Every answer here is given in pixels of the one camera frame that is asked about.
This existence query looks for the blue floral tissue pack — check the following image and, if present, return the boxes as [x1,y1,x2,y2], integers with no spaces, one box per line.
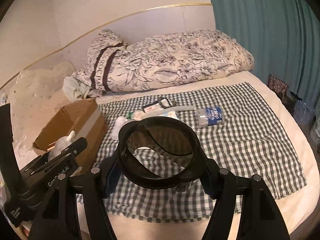
[160,111,179,120]

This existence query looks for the pale green towel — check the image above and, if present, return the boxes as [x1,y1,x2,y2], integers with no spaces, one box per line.
[62,76,104,102]

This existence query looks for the clear plastic water bottle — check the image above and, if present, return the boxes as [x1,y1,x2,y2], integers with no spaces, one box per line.
[196,106,223,128]

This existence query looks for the black round mesh container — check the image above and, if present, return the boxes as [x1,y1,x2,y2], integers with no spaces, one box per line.
[116,116,207,190]

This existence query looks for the dark bags by curtain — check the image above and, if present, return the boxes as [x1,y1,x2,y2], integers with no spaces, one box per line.
[267,74,319,154]

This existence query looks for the white plastic tube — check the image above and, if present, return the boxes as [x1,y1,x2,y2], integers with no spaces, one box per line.
[142,106,196,119]

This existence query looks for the teal curtain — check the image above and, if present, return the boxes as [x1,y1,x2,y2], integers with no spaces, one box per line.
[211,0,319,108]

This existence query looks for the cream tufted headboard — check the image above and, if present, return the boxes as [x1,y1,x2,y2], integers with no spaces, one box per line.
[8,61,75,157]

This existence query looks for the floral folded duvet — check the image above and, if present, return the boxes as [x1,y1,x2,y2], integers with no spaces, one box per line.
[72,29,254,92]

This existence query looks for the white cylindrical bottle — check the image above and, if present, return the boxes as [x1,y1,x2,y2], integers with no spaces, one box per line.
[111,116,129,141]

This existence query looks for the brown cardboard box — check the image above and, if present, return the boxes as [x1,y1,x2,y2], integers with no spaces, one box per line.
[33,99,107,171]

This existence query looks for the dark wet wipes pack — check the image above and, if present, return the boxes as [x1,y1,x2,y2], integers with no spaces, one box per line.
[142,97,177,113]

